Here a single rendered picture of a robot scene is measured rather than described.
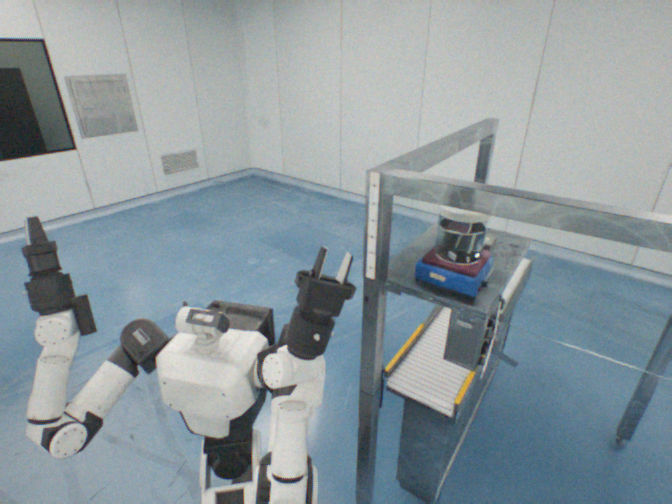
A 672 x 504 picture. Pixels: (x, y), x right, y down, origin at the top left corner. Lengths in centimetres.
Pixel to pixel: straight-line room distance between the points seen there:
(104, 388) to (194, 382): 24
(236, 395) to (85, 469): 164
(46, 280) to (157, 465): 157
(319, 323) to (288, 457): 27
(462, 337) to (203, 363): 75
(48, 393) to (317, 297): 68
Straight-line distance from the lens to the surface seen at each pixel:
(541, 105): 444
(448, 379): 162
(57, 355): 119
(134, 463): 254
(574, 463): 263
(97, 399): 121
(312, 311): 76
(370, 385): 153
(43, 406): 117
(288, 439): 86
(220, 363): 106
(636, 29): 432
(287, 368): 79
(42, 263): 110
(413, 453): 200
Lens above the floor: 191
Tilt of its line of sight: 27 degrees down
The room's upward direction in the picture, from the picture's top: straight up
